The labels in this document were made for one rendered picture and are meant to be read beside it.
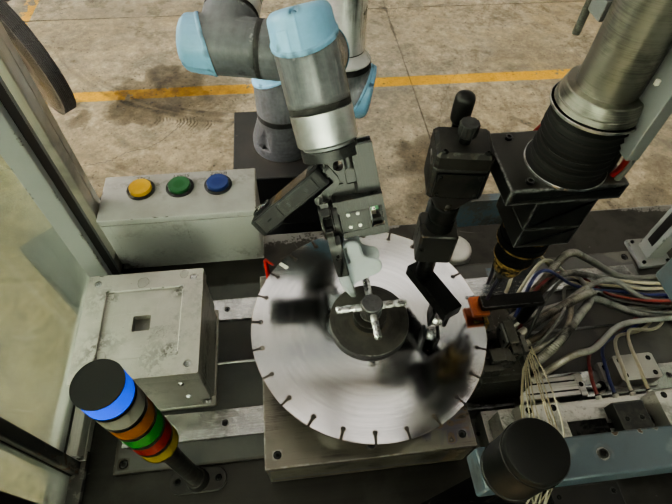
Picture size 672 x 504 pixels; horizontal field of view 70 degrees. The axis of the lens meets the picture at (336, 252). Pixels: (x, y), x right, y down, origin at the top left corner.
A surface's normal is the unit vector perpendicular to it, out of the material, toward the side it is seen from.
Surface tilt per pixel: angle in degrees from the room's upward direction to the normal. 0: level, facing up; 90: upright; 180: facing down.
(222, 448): 0
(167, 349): 0
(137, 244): 90
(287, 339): 0
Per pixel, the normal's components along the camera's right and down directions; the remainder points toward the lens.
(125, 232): 0.11, 0.81
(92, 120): 0.02, -0.58
